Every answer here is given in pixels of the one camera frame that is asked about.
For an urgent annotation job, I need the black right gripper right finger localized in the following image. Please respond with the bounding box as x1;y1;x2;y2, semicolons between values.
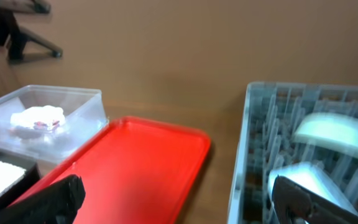
272;176;358;224

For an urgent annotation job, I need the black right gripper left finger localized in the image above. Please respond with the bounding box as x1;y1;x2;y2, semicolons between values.
0;174;86;224

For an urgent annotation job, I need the light blue bowl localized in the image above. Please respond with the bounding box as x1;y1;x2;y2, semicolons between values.
267;162;358;216

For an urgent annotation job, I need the red snack wrapper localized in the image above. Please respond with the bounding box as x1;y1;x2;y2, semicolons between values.
34;120;60;131

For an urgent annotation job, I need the white tissue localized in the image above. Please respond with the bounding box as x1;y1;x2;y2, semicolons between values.
10;105;66;129

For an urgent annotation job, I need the green bowl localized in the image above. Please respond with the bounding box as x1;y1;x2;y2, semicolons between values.
292;113;358;159

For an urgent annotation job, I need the black waste tray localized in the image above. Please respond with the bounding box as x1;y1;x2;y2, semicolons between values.
0;151;40;210

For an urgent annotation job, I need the grey dishwasher rack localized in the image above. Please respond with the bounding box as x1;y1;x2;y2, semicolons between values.
227;82;358;223

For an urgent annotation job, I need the clear plastic waste bin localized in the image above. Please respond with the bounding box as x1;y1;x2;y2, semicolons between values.
0;85;108;164

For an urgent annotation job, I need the red plastic tray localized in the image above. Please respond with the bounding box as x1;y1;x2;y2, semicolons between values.
25;117;211;224

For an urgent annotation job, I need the black office chair base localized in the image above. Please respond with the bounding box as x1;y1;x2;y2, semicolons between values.
0;0;63;63

